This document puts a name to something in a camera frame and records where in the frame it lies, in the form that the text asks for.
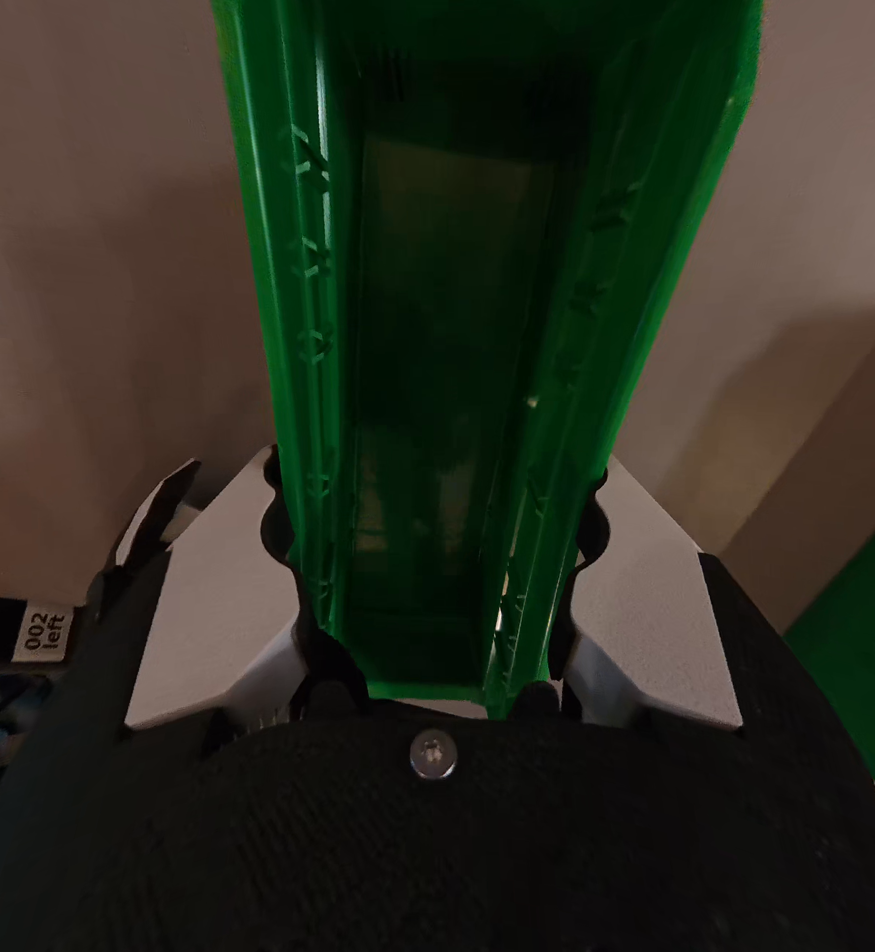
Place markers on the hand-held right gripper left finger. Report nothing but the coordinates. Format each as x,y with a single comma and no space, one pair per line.
207,610

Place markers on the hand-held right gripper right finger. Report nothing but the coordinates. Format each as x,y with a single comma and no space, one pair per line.
653,617

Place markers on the green plastic bin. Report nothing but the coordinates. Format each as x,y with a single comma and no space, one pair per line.
861,639
437,297

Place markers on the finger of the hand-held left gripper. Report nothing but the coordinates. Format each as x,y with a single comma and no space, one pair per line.
156,520

